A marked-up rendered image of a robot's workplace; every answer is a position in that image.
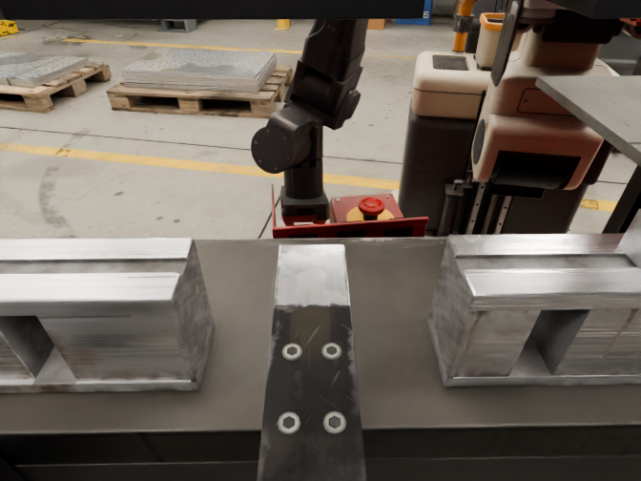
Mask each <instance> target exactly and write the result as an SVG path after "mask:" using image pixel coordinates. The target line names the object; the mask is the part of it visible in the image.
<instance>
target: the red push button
mask: <svg viewBox="0 0 641 481"><path fill-rule="evenodd" d="M358 207H359V210H360V211H361V212H362V213H363V219H364V220H378V215H380V214H381V213H382V212H383V211H384V209H385V206H384V203H383V202H382V201H381V200H380V199H375V198H366V199H362V200H361V201H360V202H359V205H358Z"/></svg>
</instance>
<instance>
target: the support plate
mask: <svg viewBox="0 0 641 481"><path fill-rule="evenodd" d="M535 85H536V86H537V87H538V88H540V89H541V90H542V91H543V92H545V93H546V94H548V95H549V96H550V97H551V98H553V99H554V100H555V101H557V102H558V103H559V104H560V105H562V106H563V107H564V108H566V109H567V110H568V111H569V112H571V113H572V114H573V115H575V116H576V117H577V118H579V119H580V120H581V121H583V122H584V123H585V124H586V125H588V126H589V127H590V128H591V129H592V130H593V131H594V132H596V133H597V134H598V135H600V136H601V137H602V138H604V139H605V140H606V141H608V142H609V143H610V144H611V145H613V146H614V147H615V148H617V149H618V150H619V151H620V152H622V153H623V154H624V155H626V156H627V157H628V158H630V159H631V160H632V161H634V162H635V163H636V164H637V165H639V166H640V167H641V144H629V142H641V75H627V76H538V77H537V79H536V83H535Z"/></svg>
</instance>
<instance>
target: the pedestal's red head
mask: <svg viewBox="0 0 641 481"><path fill-rule="evenodd" d="M366 198H375V199H380V200H381V201H382V202H383V203H384V206H385V209H386V210H388V211H389V212H390V213H391V214H392V215H393V217H394V219H393V220H366V221H351V222H343V221H347V219H346V218H347V214H348V212H349V211H350V210H352V209H353V208H355V207H358V205H359V202H360V201H361V200H362V199H366ZM271 200H272V222H273V228H272V233H273V239H307V238H407V237H424V233H425V228H426V225H427V224H428V220H429V218H428V217H420V218H407V219H398V218H403V214H402V212H401V210H400V208H399V206H398V204H397V201H396V200H395V198H394V196H393V194H392V193H391V194H376V195H360V196H345V197H331V200H330V223H324V224H310V225H296V226H282V227H277V222H276V210H275V198H274V186H273V184H271Z"/></svg>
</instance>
